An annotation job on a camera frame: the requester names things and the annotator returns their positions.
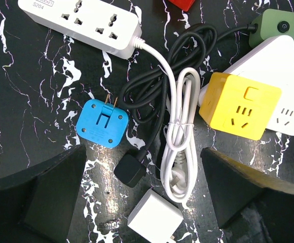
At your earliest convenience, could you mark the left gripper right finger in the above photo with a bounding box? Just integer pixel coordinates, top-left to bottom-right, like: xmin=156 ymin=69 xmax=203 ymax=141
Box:
xmin=201 ymin=147 xmax=294 ymax=242

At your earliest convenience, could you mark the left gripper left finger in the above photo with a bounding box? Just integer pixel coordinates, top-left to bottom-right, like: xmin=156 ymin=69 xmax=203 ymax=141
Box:
xmin=0 ymin=145 xmax=87 ymax=242

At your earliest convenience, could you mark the yellow cube socket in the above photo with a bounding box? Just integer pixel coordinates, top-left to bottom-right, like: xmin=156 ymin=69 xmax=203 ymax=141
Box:
xmin=199 ymin=72 xmax=282 ymax=140

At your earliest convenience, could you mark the white triangular power strip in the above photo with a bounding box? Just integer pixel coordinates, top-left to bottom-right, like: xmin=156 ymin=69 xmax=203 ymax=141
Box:
xmin=199 ymin=35 xmax=294 ymax=136

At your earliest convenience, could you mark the green power strip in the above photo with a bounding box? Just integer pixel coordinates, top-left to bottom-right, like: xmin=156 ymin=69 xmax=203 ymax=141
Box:
xmin=249 ymin=9 xmax=294 ymax=48

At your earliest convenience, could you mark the red cube socket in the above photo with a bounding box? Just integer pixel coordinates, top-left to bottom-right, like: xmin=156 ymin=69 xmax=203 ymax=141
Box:
xmin=169 ymin=0 xmax=195 ymax=12

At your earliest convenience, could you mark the blue plug adapter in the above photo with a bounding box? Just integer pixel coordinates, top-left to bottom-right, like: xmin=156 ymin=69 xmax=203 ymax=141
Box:
xmin=76 ymin=94 xmax=129 ymax=148

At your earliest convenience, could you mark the white cube charger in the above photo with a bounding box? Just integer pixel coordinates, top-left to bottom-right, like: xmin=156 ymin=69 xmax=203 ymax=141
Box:
xmin=127 ymin=189 xmax=183 ymax=242

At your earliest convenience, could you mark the white rectangular power strip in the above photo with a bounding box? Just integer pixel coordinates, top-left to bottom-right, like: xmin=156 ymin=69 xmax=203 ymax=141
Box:
xmin=18 ymin=0 xmax=142 ymax=59

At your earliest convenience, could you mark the white coiled cable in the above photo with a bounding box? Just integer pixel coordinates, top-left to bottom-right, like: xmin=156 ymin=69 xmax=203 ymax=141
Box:
xmin=133 ymin=36 xmax=201 ymax=203

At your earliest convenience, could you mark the black coiled cable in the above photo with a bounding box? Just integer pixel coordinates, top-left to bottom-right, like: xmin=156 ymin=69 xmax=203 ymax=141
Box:
xmin=113 ymin=23 xmax=258 ymax=188

